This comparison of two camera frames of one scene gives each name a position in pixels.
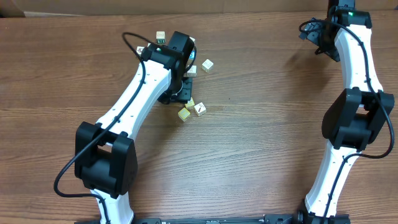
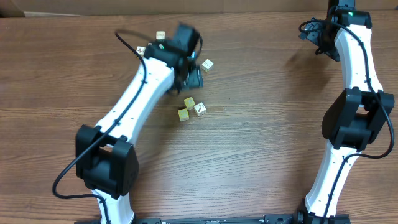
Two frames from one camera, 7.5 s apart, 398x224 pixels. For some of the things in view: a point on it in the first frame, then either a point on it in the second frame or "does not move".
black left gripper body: [185, 93] → [193, 78]
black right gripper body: [313, 37] does not move
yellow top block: [183, 114] does not move
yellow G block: [190, 104] does not move
